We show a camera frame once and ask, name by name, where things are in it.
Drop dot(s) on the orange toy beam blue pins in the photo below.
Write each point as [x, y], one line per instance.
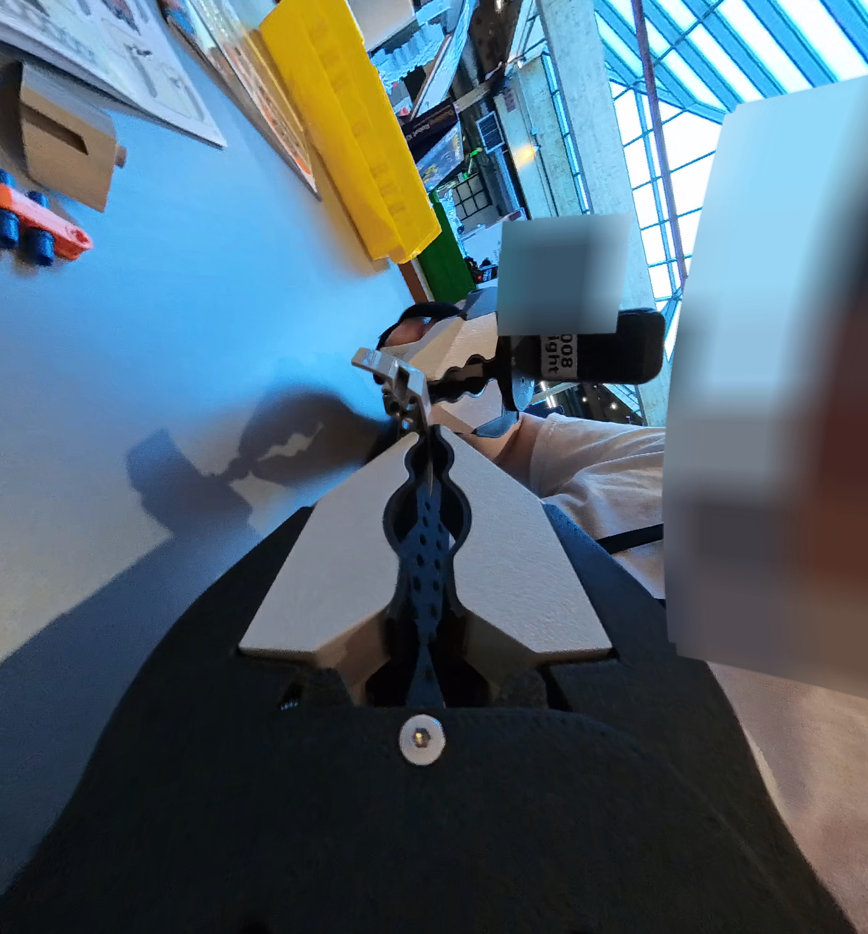
[62, 232]

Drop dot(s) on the toy instruction booklet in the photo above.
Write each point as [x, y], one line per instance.
[113, 51]

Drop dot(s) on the person's right hand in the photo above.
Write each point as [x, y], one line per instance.
[408, 334]

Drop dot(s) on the person's right forearm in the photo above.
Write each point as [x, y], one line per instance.
[594, 452]

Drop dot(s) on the colourful booklet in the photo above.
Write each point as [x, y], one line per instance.
[259, 87]

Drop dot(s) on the person's pale shirt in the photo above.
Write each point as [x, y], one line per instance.
[827, 802]

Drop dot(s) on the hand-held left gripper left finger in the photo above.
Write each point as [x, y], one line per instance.
[331, 576]

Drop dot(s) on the dark perforated desk panel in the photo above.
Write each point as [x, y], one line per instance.
[423, 554]

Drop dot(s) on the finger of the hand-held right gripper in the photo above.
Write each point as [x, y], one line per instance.
[477, 412]
[455, 343]

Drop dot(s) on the grey curved toy panel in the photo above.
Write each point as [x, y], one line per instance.
[397, 383]

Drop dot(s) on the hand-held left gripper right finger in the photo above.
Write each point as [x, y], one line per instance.
[528, 576]

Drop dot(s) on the grey desk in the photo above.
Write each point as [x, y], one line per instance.
[186, 328]

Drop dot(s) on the green board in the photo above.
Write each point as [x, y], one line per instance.
[445, 263]

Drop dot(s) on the dark printed box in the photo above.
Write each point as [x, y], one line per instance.
[434, 146]

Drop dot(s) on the tan slotted block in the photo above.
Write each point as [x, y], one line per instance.
[69, 160]

